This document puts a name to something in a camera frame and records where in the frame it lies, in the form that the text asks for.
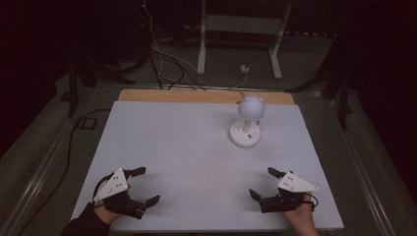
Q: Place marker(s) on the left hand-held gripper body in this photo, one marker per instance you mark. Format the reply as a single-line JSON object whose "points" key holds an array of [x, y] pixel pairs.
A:
{"points": [[115, 185]]}

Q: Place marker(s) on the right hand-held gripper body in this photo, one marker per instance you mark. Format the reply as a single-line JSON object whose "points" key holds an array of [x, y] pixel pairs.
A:
{"points": [[288, 196]]}

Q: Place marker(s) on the person's right hand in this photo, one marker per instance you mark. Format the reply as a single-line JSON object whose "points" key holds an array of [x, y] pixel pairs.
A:
{"points": [[300, 216]]}

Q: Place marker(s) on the person's left hand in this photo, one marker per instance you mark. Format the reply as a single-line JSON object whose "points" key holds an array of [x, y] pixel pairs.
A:
{"points": [[106, 214]]}

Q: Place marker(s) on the white table cover sheet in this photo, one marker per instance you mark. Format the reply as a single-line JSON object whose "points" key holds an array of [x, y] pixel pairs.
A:
{"points": [[196, 157]]}

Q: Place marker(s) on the white round-head desk lamp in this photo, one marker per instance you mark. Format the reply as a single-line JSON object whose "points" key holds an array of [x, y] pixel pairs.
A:
{"points": [[250, 109]]}

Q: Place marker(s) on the black tripod stand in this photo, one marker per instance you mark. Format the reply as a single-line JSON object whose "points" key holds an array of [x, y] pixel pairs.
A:
{"points": [[73, 82], [342, 95]]}

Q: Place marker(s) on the white power adapter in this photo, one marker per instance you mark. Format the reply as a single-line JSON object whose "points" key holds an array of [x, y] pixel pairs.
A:
{"points": [[244, 68]]}

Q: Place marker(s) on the metal floor rail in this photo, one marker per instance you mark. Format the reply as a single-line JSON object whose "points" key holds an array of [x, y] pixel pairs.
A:
{"points": [[36, 177], [367, 170]]}

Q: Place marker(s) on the white metal stand frame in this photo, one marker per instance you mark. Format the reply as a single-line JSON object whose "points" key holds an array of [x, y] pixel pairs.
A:
{"points": [[202, 49]]}

